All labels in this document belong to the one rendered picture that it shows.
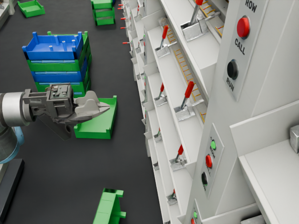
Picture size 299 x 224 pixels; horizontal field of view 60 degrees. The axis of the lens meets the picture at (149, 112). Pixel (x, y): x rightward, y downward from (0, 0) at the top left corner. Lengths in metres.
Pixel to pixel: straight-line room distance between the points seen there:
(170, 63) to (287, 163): 0.52
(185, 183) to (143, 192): 0.62
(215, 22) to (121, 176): 1.01
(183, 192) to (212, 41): 0.39
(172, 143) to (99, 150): 0.75
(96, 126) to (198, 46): 1.22
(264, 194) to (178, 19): 0.38
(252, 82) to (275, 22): 0.05
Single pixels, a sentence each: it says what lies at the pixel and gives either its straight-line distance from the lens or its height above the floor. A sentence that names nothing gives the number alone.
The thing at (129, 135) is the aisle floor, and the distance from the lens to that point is 1.52.
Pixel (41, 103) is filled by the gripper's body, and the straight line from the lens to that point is 0.71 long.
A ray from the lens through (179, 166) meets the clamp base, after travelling 0.71.
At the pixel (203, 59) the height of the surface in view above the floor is 0.91.
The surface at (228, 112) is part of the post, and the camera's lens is 0.29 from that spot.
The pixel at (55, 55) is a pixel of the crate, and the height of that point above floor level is 0.35.
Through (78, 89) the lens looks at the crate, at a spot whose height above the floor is 0.10.
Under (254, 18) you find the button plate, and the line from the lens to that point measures 0.24.
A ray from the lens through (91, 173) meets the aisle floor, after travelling 1.39.
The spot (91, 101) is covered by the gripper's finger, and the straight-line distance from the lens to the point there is 0.69.
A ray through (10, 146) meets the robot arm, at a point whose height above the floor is 0.55.
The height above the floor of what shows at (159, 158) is 0.34.
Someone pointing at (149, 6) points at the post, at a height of 0.80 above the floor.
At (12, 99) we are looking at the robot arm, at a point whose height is 0.71.
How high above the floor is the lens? 1.12
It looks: 43 degrees down
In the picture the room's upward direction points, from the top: straight up
